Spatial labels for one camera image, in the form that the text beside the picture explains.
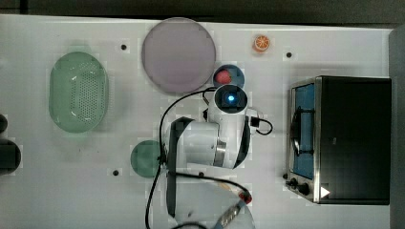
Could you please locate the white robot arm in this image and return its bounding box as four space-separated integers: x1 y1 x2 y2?
163 85 256 229

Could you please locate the black toaster oven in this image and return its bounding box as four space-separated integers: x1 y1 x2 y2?
284 75 392 205

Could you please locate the red toy in bowl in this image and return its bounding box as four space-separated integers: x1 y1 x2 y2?
214 70 232 85

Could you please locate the lilac round plate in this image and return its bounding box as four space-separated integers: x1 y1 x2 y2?
141 17 216 94

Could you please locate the green measuring cup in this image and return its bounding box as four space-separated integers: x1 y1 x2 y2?
131 140 160 178

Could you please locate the toy strawberry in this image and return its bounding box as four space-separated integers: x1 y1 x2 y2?
239 192 252 204

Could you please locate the orange slice toy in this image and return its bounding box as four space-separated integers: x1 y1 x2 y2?
252 34 270 52

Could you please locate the green perforated colander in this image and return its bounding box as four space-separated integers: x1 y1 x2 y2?
49 52 109 134

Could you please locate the black pot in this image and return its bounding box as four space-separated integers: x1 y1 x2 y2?
0 139 21 176

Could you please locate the small black cup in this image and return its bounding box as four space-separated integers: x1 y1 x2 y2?
0 114 8 134

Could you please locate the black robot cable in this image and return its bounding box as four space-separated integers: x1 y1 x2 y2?
144 88 252 229

